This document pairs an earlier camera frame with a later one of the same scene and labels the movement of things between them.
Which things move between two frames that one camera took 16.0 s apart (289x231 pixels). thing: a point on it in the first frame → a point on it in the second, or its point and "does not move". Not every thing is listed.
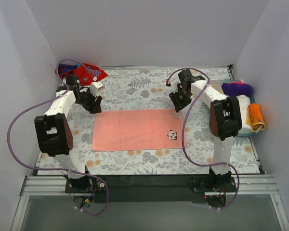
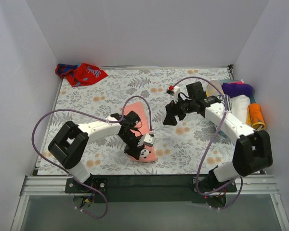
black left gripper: [89, 101] → [134, 146]
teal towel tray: [253, 100] does not move
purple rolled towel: [233, 89] does not move
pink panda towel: [138, 129] → [148, 154]
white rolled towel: [245, 102] does not move
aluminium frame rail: [256, 185] does not move
